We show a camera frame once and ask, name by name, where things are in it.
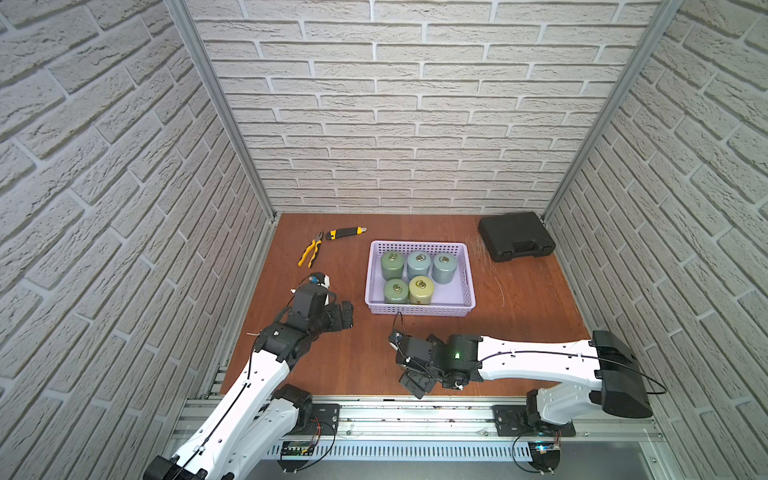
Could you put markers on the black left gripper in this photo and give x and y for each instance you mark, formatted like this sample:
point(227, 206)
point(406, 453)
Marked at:
point(339, 315)

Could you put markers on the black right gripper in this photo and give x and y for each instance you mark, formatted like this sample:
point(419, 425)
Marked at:
point(413, 381)

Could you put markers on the green tea canister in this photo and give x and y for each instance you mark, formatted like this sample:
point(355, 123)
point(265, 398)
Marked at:
point(392, 265)
point(396, 291)

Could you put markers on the yellow-green tea canister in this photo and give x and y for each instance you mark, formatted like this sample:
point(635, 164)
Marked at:
point(421, 290)

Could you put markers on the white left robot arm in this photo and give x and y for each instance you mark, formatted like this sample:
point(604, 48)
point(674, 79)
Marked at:
point(260, 408)

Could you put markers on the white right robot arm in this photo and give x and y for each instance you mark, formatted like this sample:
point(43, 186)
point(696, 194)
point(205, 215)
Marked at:
point(599, 373)

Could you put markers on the lavender perforated plastic basket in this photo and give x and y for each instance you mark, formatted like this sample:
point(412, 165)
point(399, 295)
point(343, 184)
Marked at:
point(455, 299)

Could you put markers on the blue tea canister back middle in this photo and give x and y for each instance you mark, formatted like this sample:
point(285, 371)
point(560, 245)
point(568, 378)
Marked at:
point(418, 263)

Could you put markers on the blue tea canister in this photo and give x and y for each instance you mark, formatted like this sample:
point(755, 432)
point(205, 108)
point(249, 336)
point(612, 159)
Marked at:
point(418, 263)
point(444, 268)

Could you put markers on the blue tea canister back right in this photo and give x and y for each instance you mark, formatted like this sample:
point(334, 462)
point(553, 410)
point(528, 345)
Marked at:
point(444, 268)

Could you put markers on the yellow black pliers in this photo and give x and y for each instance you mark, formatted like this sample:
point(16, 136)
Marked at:
point(311, 251)

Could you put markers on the yellow black utility knife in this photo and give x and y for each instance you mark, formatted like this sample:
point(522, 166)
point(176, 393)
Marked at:
point(345, 232)

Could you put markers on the left controller board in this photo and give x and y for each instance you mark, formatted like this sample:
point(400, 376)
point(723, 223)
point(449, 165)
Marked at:
point(295, 455)

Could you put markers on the controller board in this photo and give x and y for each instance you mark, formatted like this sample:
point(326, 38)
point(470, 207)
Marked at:
point(295, 455)
point(545, 457)

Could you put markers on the right controller board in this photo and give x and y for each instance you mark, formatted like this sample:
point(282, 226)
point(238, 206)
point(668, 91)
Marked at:
point(545, 457)

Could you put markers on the black plastic tool case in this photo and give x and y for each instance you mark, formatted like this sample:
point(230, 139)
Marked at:
point(515, 235)

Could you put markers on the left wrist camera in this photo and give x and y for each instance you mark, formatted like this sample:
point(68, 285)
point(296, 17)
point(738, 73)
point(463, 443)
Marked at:
point(319, 278)

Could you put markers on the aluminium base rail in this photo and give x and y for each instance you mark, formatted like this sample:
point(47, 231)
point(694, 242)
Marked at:
point(400, 428)

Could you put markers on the aluminium corner frame post left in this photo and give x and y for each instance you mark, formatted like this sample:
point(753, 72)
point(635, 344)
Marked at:
point(195, 45)

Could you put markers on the aluminium corner frame post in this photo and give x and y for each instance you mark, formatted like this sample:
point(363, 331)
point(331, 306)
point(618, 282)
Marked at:
point(658, 25)
point(195, 45)

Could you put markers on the aluminium corner frame post right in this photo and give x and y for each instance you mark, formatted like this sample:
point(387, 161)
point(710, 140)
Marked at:
point(658, 25)

